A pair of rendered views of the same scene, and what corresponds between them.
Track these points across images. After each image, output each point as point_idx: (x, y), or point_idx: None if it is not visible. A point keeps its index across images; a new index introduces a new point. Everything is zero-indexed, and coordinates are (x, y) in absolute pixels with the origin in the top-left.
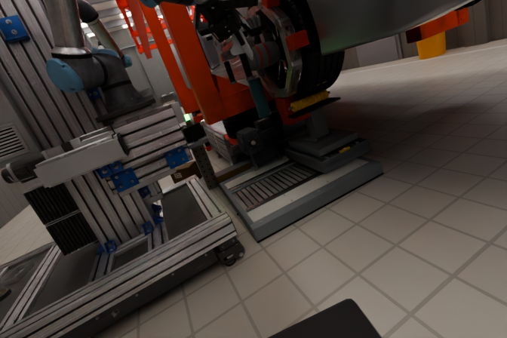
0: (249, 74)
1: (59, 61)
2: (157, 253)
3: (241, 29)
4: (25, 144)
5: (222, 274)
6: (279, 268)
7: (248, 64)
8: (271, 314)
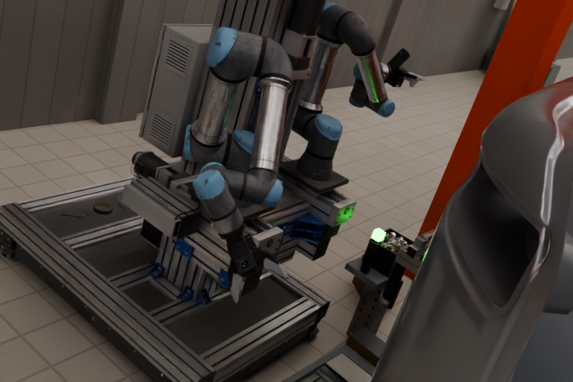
0: (384, 294)
1: (187, 136)
2: (143, 322)
3: (418, 242)
4: (170, 143)
5: None
6: None
7: (394, 284)
8: None
